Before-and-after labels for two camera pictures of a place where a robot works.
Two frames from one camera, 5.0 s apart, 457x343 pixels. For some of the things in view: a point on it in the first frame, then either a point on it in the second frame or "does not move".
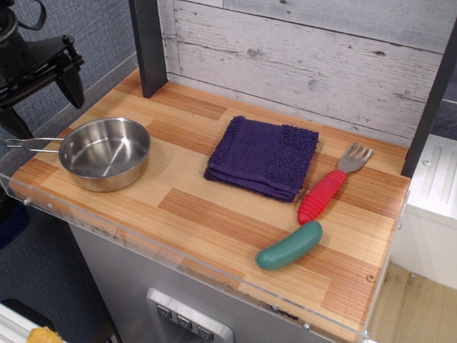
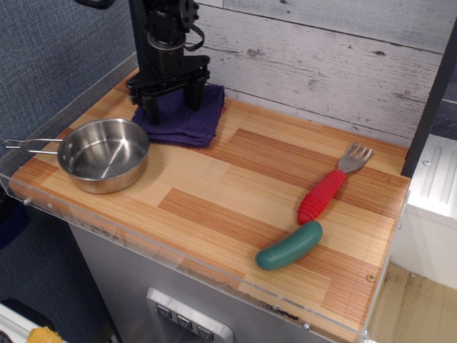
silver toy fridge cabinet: [149, 299] does not move
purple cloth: [271, 162] to [178, 124]
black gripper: [56, 57] to [169, 68]
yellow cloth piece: [43, 334] does not move
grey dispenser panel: [172, 320] does not move
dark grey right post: [448, 59] does not move
